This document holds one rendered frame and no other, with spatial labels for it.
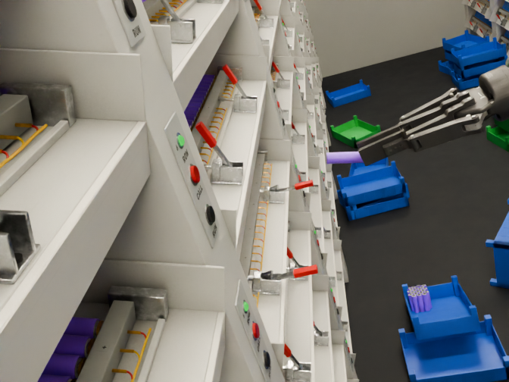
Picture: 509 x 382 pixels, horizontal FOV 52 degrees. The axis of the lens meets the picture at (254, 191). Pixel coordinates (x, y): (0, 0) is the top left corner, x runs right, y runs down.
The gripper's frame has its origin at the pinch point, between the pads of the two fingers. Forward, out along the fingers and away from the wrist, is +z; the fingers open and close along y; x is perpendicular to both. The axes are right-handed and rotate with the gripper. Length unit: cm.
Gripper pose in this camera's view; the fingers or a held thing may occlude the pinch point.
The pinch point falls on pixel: (382, 145)
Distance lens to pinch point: 84.2
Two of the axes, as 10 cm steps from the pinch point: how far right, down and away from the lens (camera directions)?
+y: -0.7, 4.8, -8.7
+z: -8.8, 3.8, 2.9
